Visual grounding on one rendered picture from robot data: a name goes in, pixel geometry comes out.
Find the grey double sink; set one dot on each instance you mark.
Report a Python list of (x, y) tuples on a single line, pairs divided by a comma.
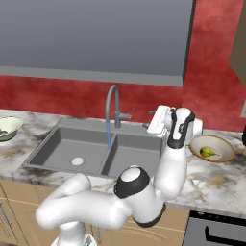
[(77, 141)]

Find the grey wall socket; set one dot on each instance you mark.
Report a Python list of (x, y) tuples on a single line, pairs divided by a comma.
[(243, 108)]

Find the tan wall cupboard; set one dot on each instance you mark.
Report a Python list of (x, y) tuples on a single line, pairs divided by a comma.
[(239, 38)]

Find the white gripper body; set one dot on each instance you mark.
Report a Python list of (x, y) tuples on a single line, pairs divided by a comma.
[(158, 123)]

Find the blue water stream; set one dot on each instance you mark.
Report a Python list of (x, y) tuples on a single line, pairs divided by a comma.
[(108, 136)]

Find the pale green bowl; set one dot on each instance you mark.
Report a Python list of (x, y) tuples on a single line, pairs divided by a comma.
[(11, 126)]

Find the grey window blind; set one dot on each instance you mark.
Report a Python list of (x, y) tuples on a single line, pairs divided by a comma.
[(93, 35)]

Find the brown mushroom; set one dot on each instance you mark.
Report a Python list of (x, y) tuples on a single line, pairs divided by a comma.
[(3, 131)]

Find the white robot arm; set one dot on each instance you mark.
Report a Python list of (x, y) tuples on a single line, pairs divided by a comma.
[(96, 208)]

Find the yellow green pear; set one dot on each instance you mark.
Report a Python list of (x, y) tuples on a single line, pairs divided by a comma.
[(207, 152)]

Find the beige bowl with brown rim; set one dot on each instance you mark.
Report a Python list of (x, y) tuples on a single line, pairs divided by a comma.
[(224, 149)]

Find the black round object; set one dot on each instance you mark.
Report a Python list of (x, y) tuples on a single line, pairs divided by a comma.
[(244, 135)]

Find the grey dishwasher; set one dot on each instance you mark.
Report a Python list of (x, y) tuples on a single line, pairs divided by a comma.
[(214, 229)]

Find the grey sink faucet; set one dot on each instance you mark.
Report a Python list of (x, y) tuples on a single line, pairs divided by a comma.
[(117, 112)]

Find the tan base cupboard door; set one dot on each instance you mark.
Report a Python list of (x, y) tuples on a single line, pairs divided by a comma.
[(22, 205)]

